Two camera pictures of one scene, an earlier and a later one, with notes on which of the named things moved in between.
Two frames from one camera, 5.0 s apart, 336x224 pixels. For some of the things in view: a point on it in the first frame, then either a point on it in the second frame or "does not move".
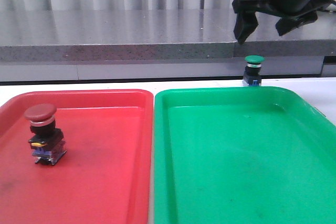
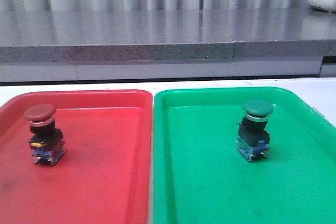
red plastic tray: [104, 177] does not move
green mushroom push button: [252, 73] to [253, 137]
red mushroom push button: [47, 141] does not move
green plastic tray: [258, 155] does not move
